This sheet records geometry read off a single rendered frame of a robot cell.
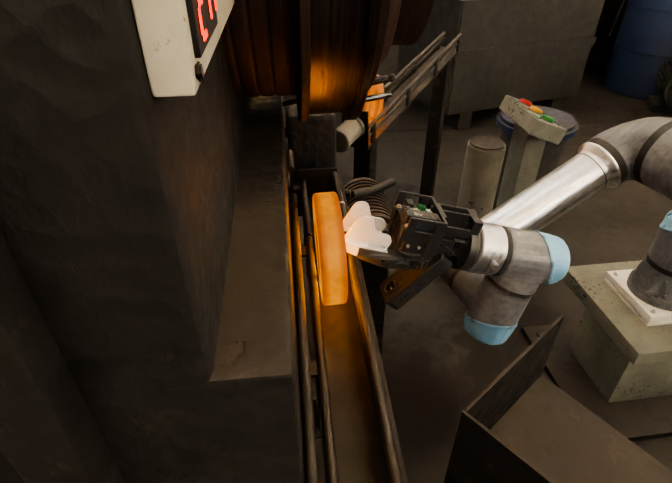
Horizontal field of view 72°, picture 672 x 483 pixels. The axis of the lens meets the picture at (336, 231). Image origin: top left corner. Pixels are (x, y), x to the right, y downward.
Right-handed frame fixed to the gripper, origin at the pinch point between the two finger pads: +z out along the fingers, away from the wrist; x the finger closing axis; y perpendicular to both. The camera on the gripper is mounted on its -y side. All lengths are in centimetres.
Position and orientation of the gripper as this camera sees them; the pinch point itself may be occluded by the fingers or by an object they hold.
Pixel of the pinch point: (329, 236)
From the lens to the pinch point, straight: 63.6
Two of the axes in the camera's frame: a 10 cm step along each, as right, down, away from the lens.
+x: 1.1, 5.7, -8.1
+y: 2.6, -8.0, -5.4
